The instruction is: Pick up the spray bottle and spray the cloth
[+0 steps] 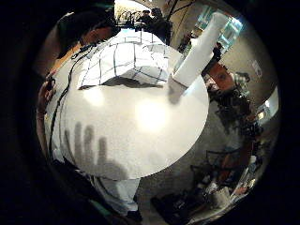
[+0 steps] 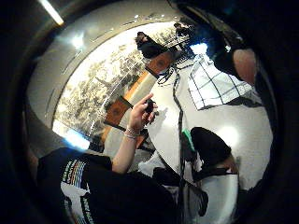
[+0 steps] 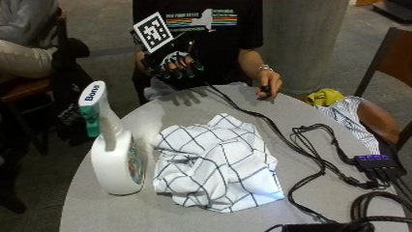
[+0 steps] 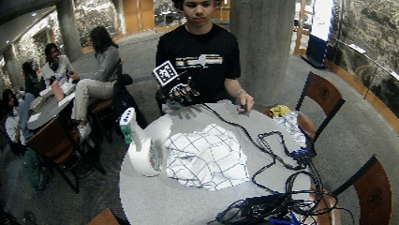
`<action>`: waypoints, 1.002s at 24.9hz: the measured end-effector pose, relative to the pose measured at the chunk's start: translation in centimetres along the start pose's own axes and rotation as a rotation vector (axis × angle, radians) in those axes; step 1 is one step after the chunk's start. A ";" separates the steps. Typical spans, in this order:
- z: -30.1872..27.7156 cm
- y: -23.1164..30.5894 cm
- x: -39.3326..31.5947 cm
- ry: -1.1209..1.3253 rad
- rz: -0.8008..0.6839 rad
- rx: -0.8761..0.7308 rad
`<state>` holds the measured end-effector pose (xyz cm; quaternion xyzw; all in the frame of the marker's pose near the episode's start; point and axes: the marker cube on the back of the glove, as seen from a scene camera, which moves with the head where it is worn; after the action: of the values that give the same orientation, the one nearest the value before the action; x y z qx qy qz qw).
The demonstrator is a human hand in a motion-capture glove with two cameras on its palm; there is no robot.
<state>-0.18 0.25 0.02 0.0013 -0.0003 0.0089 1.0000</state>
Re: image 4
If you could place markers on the wide concrete pillar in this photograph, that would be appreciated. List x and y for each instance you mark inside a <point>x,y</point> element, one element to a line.
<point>262,47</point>

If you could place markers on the round grey side table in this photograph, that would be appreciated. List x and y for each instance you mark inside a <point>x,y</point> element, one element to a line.
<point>47,111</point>

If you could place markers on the white cube with black markers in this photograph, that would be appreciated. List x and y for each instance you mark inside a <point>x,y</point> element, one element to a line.
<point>165,73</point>

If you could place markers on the black electronics box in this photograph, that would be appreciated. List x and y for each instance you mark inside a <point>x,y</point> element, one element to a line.
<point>263,204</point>

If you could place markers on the white spray bottle green label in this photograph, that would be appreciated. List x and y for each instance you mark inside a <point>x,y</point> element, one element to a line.
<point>143,153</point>

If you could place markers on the black jacket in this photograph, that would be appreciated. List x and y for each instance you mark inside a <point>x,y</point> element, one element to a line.
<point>126,100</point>

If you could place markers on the white and blue standing banner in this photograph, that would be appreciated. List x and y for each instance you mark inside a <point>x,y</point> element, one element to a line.
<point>320,28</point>

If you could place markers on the green bag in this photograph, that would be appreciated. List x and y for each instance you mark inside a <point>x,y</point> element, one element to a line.
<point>33,168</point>

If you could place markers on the the person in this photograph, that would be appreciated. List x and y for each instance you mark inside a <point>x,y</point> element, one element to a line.
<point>203,40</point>

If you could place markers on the white papers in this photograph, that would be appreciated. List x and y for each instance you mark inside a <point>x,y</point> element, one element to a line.
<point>63,93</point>

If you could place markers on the white checkered cloth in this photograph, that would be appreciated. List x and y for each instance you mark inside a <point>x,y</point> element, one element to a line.
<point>207,156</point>

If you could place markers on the yellow crumpled wrapper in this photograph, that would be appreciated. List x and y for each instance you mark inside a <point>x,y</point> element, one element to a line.
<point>279,110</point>

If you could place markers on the wall handrail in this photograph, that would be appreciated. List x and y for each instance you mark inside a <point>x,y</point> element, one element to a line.
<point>365,54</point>

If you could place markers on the slim concrete pillar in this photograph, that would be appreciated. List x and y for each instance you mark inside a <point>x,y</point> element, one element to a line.
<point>69,28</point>

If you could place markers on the silver foil bag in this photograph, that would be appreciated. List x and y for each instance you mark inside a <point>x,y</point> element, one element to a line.
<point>291,125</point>

